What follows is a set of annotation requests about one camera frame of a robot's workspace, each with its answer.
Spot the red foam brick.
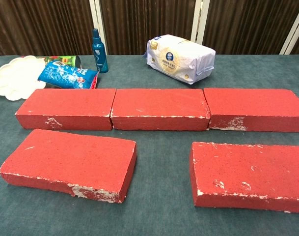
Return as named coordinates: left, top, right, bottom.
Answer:
left=203, top=88, right=299, bottom=133
left=15, top=88, right=117, bottom=131
left=0, top=128, right=137, bottom=204
left=110, top=88, right=211, bottom=131
left=190, top=141, right=299, bottom=214

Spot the teal felt table cover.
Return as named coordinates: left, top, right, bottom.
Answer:
left=0, top=54, right=299, bottom=236

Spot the white tissue pack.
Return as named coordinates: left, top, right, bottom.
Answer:
left=146, top=34, right=216, bottom=86

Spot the blue spray bottle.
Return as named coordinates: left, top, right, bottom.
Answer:
left=92, top=28, right=109, bottom=74

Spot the blue snack bag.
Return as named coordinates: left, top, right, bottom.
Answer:
left=37, top=60, right=100, bottom=89

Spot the green chip can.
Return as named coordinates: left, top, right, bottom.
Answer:
left=21, top=55, right=82, bottom=68

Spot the white flower-shaped plate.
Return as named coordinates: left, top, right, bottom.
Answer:
left=0, top=55, right=47, bottom=101

